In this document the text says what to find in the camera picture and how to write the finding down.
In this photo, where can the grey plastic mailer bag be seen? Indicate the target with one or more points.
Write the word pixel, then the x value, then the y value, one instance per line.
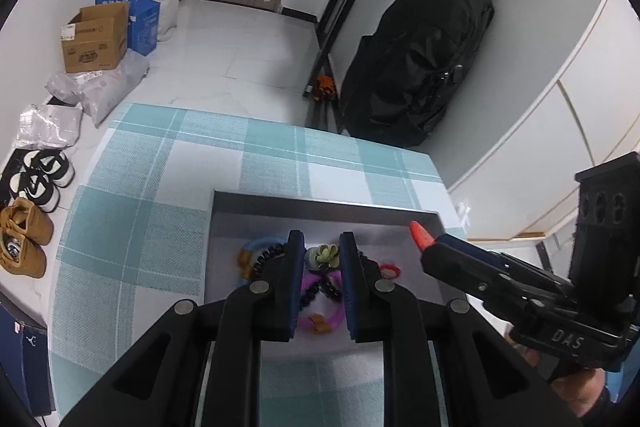
pixel 50 127
pixel 107 87

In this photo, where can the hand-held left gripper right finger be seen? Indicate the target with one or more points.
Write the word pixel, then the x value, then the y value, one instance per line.
pixel 348 284

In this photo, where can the person's right hand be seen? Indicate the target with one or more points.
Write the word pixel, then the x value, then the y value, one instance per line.
pixel 580 394

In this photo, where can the brown shoe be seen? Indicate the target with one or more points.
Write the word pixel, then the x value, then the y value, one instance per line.
pixel 20 257
pixel 30 222

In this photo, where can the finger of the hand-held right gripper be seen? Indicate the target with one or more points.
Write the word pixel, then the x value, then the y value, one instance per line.
pixel 465 272
pixel 530 274

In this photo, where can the green flower hair clip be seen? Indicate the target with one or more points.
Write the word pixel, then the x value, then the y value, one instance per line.
pixel 322 256

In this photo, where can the red round badge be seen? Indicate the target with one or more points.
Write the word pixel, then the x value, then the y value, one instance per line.
pixel 420 237

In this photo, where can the orange and black object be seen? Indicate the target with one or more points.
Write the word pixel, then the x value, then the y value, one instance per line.
pixel 324 88

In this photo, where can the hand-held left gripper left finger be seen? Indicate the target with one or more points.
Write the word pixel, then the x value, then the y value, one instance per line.
pixel 295 284

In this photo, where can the white shopping bag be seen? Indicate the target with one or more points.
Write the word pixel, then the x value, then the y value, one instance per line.
pixel 167 7

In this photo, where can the dark blue shoe box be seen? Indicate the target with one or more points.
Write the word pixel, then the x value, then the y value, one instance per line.
pixel 25 357

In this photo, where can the grey cardboard box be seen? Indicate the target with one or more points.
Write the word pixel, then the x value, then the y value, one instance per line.
pixel 225 257

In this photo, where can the black backpack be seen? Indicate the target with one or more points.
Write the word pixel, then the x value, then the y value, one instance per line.
pixel 415 57

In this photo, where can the teal checked tablecloth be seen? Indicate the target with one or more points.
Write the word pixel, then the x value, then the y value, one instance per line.
pixel 150 187

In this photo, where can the brown cardboard box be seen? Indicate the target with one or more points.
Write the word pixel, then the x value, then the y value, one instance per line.
pixel 95 42

